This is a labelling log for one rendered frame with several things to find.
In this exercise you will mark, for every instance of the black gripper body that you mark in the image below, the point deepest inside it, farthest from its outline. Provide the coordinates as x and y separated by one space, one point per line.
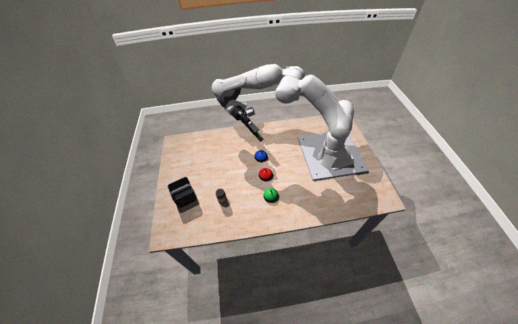
235 110

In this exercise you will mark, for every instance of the small spice jar with black lid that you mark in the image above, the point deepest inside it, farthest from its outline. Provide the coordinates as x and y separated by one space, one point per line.
220 193

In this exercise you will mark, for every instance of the blue bell dome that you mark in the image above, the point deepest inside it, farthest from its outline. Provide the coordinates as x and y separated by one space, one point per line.
260 155

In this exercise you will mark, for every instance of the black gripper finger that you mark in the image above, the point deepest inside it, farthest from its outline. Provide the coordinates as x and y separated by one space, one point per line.
257 135
247 121

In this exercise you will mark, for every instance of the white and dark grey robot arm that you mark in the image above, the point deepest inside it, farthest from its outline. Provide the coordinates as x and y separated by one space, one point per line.
338 115

